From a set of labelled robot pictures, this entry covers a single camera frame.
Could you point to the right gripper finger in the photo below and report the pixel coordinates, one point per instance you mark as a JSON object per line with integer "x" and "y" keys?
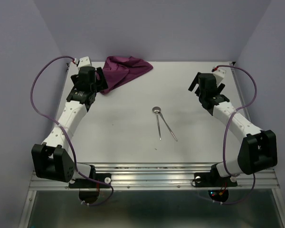
{"x": 220, "y": 88}
{"x": 194, "y": 82}

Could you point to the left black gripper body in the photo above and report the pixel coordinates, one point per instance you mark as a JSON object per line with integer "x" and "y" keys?
{"x": 94, "y": 89}

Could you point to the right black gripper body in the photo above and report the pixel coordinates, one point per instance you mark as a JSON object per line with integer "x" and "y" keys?
{"x": 201, "y": 96}

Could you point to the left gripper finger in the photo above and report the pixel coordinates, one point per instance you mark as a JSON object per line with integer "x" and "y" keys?
{"x": 101, "y": 83}
{"x": 74, "y": 79}

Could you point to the purple cloth napkin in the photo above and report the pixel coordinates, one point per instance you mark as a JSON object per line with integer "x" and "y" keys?
{"x": 121, "y": 70}

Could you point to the silver metal utensil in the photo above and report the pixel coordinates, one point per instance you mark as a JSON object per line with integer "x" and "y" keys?
{"x": 170, "y": 130}

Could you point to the silver metal spoon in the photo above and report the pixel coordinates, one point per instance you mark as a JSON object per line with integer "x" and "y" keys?
{"x": 157, "y": 110}

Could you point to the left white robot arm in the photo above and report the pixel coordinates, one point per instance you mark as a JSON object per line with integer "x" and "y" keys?
{"x": 55, "y": 158}

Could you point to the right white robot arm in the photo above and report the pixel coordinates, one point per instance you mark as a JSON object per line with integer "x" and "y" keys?
{"x": 258, "y": 150}

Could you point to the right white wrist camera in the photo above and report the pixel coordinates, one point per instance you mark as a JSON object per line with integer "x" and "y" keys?
{"x": 219, "y": 75}

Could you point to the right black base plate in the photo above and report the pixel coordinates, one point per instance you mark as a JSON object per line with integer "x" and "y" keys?
{"x": 207, "y": 180}

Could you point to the aluminium rail frame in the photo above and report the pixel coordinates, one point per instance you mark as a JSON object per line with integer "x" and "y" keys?
{"x": 151, "y": 178}

